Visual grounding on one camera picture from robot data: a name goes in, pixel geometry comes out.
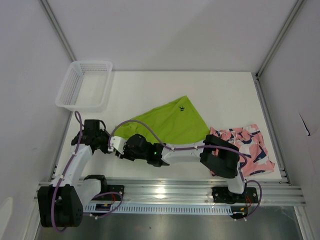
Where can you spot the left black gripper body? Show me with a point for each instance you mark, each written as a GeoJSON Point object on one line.
{"type": "Point", "coordinates": [103, 136]}

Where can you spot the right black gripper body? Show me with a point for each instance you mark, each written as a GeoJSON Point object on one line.
{"type": "Point", "coordinates": [129, 154]}

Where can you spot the lime green shorts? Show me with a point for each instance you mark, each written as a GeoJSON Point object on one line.
{"type": "Point", "coordinates": [177, 122]}

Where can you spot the pink shark print shorts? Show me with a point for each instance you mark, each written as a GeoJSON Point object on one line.
{"type": "Point", "coordinates": [250, 142]}

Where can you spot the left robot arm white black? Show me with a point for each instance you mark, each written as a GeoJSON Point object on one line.
{"type": "Point", "coordinates": [61, 203]}

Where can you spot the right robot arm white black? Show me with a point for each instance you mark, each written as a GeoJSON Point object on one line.
{"type": "Point", "coordinates": [219, 156]}

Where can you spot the white plastic basket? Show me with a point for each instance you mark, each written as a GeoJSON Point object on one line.
{"type": "Point", "coordinates": [86, 86]}

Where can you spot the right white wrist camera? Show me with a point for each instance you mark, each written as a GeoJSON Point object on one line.
{"type": "Point", "coordinates": [116, 143]}

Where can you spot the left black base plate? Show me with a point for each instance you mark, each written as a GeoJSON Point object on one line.
{"type": "Point", "coordinates": [113, 197]}

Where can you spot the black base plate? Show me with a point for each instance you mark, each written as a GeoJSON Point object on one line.
{"type": "Point", "coordinates": [222, 194]}
{"type": "Point", "coordinates": [113, 197]}

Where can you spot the white slotted cable duct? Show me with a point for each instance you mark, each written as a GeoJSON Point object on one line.
{"type": "Point", "coordinates": [166, 209]}

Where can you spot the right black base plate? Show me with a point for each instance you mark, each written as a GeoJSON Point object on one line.
{"type": "Point", "coordinates": [222, 194]}

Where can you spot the aluminium mounting rail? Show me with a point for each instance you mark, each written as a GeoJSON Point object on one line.
{"type": "Point", "coordinates": [199, 192]}

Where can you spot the left aluminium frame post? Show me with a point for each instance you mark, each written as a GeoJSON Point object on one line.
{"type": "Point", "coordinates": [53, 20]}

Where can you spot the aluminium frame post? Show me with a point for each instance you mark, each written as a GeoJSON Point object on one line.
{"type": "Point", "coordinates": [53, 20]}
{"type": "Point", "coordinates": [280, 37]}

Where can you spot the right aluminium frame post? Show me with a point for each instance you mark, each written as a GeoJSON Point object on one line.
{"type": "Point", "coordinates": [280, 37]}

